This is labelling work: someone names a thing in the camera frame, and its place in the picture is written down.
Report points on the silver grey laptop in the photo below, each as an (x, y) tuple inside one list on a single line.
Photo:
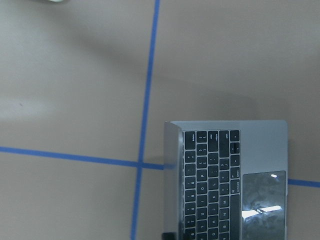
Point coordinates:
[(225, 180)]

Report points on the white desk lamp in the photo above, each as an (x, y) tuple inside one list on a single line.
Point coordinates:
[(55, 1)]

